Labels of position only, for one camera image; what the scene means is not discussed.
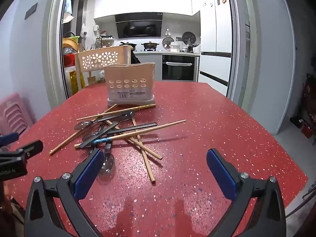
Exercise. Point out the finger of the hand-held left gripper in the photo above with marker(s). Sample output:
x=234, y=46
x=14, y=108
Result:
x=29, y=149
x=8, y=138

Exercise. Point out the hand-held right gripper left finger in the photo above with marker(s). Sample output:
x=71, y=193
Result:
x=88, y=170

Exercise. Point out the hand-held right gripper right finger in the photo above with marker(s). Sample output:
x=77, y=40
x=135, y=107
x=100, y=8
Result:
x=221, y=175

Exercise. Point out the wooden chopstick with blue band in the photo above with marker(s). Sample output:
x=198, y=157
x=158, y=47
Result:
x=153, y=128

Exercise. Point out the beige plastic utensil holder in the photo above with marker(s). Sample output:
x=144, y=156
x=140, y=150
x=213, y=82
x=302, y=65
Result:
x=129, y=84

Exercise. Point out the pink plastic stool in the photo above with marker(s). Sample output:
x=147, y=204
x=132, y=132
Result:
x=14, y=113

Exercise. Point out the yellow oil bottle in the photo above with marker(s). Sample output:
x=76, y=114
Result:
x=74, y=81

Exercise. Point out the red box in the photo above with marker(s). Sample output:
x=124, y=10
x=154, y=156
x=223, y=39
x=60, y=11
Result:
x=306, y=131

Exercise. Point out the red plastic basket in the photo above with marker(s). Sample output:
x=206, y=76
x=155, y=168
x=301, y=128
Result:
x=69, y=60

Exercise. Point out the beige flower cutout chair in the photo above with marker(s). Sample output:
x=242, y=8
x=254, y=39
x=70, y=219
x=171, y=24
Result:
x=98, y=59

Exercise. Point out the yellow plastic basin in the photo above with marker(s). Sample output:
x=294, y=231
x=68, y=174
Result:
x=70, y=42

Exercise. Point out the built-in black oven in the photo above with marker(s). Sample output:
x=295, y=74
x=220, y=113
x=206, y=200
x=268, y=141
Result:
x=180, y=68

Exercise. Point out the black cooking pot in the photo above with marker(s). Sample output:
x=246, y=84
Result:
x=129, y=45

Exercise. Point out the white cooker pot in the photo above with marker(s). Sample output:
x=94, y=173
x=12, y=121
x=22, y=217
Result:
x=175, y=47

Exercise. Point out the black wok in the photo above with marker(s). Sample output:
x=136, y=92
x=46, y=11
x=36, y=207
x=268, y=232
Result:
x=150, y=45

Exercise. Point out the round slotted pan lid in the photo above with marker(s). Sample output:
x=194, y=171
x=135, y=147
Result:
x=167, y=42

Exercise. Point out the white refrigerator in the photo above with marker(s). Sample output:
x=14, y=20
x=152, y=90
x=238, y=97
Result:
x=214, y=29

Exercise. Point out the black range hood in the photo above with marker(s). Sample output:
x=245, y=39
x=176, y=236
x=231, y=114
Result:
x=138, y=27

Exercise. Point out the white upper cabinets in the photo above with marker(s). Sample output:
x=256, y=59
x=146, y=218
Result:
x=143, y=3

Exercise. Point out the dark wall switch panel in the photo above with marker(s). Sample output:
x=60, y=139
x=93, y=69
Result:
x=31, y=11

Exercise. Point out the round dark wall trivet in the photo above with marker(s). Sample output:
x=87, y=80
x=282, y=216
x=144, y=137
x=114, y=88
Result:
x=188, y=37

